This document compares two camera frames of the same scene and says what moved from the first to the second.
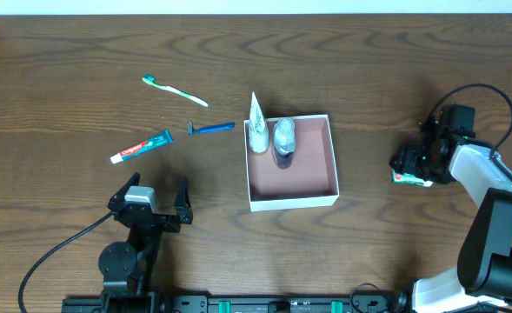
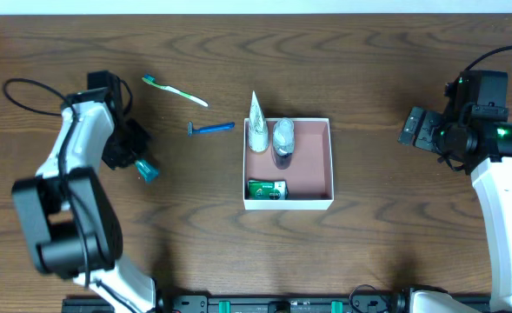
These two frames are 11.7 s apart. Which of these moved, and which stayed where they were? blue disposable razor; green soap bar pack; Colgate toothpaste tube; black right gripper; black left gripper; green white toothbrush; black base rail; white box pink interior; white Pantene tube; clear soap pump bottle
Moved: green soap bar pack; Colgate toothpaste tube; black right gripper; black left gripper
Stayed: white Pantene tube; blue disposable razor; black base rail; white box pink interior; green white toothbrush; clear soap pump bottle
